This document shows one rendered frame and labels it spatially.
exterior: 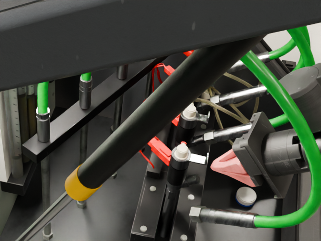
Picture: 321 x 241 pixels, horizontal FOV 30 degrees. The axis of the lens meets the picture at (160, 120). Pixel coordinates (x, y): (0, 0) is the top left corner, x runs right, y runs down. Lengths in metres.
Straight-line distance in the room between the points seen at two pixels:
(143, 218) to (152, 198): 0.04
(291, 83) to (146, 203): 0.36
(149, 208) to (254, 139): 0.27
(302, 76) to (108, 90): 0.36
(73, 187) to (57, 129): 0.52
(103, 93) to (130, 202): 0.28
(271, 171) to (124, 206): 0.43
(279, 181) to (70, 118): 0.33
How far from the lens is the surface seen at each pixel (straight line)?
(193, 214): 0.77
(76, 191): 0.39
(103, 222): 1.12
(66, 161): 1.20
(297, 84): 0.70
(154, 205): 0.97
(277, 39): 1.32
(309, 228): 1.05
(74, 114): 0.92
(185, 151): 0.83
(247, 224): 0.73
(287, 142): 0.76
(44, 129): 0.86
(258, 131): 0.78
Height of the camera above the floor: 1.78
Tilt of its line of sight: 47 degrees down
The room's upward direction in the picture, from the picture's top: 10 degrees clockwise
